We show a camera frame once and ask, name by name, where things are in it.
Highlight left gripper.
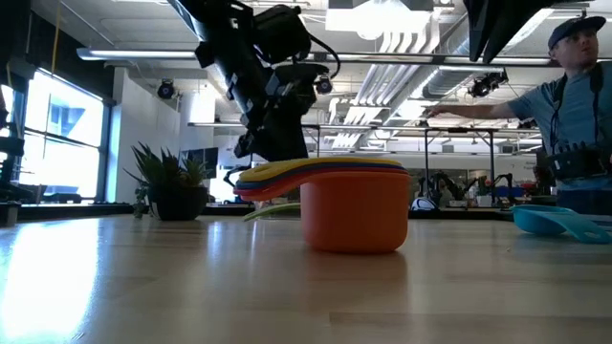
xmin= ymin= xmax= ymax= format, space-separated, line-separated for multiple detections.
xmin=194 ymin=28 xmax=332 ymax=163

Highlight green measuring cup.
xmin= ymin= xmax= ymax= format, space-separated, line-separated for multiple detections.
xmin=242 ymin=202 xmax=303 ymax=223

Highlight orange-red measuring cup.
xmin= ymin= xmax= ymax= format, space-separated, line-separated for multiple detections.
xmin=233 ymin=169 xmax=412 ymax=255

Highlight teal measuring cup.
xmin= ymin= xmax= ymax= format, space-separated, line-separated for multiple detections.
xmin=508 ymin=204 xmax=612 ymax=247

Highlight black ceiling-mounted device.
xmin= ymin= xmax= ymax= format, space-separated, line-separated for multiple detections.
xmin=467 ymin=70 xmax=510 ymax=99

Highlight person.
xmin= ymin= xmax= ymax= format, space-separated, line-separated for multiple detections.
xmin=425 ymin=14 xmax=612 ymax=217

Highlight potted green plant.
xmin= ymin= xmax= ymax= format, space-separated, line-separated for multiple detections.
xmin=122 ymin=141 xmax=212 ymax=223

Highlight long ceiling light bar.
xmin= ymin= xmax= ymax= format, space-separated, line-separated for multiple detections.
xmin=76 ymin=46 xmax=557 ymax=68

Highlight white patterned ball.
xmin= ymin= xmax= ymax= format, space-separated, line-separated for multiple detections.
xmin=410 ymin=196 xmax=439 ymax=213

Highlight black side stand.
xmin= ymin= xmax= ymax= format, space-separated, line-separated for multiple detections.
xmin=0 ymin=137 xmax=26 ymax=228

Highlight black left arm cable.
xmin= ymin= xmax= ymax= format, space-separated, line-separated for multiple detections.
xmin=308 ymin=32 xmax=342 ymax=81

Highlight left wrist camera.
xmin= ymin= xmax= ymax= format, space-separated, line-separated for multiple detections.
xmin=251 ymin=3 xmax=314 ymax=65

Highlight black aluminium table frame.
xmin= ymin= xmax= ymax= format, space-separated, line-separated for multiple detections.
xmin=0 ymin=202 xmax=515 ymax=223

